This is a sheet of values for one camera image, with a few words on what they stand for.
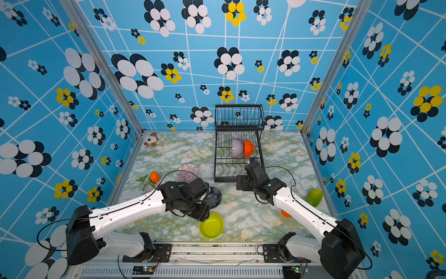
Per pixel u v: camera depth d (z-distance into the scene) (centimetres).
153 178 93
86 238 39
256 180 61
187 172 99
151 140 112
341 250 39
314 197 85
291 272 71
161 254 73
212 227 79
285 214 83
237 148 99
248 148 100
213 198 90
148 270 70
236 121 120
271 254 72
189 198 58
